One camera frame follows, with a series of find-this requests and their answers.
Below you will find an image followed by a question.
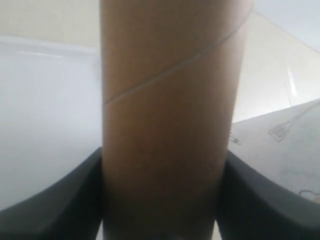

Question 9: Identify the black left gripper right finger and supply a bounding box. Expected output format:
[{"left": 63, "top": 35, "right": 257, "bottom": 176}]
[{"left": 216, "top": 151, "right": 320, "bottom": 240}]

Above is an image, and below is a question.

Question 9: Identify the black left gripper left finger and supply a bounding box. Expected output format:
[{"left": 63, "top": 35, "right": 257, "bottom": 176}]
[{"left": 0, "top": 148, "right": 102, "bottom": 240}]

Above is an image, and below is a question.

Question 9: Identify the printed white paper towel roll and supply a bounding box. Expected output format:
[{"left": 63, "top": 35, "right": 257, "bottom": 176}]
[{"left": 228, "top": 100, "right": 320, "bottom": 203}]

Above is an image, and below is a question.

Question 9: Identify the brown cardboard tube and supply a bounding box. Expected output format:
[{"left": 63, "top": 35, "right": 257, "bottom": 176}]
[{"left": 100, "top": 0, "right": 253, "bottom": 240}]

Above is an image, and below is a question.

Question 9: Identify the white rectangular plastic tray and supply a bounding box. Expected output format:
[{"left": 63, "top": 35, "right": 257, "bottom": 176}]
[{"left": 0, "top": 36, "right": 102, "bottom": 209}]

